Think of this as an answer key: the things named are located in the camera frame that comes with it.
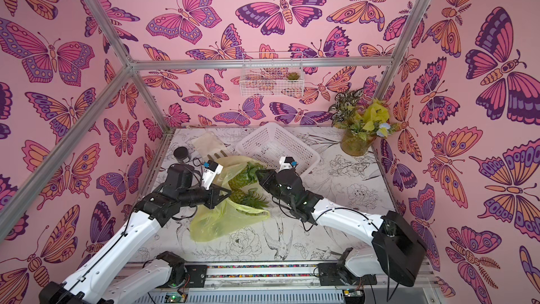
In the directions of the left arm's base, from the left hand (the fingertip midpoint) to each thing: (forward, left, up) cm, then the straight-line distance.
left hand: (232, 191), depth 74 cm
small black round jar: (+28, +32, -15) cm, 45 cm away
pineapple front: (+4, -6, -12) cm, 14 cm away
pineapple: (+6, -5, +2) cm, 7 cm away
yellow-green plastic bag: (-7, +9, -14) cm, 18 cm away
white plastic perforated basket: (+39, -15, -17) cm, 45 cm away
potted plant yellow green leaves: (+34, -53, +2) cm, 63 cm away
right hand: (+7, -8, +3) cm, 11 cm away
